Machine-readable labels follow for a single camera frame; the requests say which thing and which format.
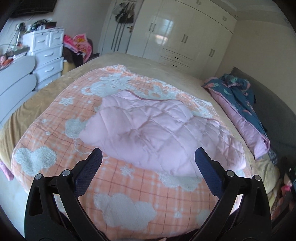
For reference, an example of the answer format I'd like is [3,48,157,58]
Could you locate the white drawer chest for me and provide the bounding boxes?
[23,28,65,91]

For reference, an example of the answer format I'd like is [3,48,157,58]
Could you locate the beige bed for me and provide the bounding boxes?
[0,52,280,209]

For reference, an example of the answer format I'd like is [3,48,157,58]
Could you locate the orange white patterned blanket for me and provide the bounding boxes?
[11,65,254,240]

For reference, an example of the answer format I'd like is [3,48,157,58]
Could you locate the black wall television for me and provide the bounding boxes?
[11,0,57,18]

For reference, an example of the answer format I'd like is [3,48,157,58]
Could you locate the bags hanging on door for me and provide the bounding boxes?
[112,1,135,24]

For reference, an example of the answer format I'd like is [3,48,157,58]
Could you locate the blue pink floral quilt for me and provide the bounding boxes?
[202,74,270,160]

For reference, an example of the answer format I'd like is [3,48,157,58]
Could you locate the white glossy wardrobe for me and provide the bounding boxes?
[127,1,236,80]

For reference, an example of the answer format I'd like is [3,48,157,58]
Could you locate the pink quilted jacket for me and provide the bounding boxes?
[79,90,246,177]

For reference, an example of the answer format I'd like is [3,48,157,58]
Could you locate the pink yellow clothes pile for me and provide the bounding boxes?
[63,34,93,63]

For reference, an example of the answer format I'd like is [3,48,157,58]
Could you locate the white bedroom door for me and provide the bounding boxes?
[98,1,144,56]

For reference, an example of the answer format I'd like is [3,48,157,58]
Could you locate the grey headboard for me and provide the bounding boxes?
[231,67,295,161]

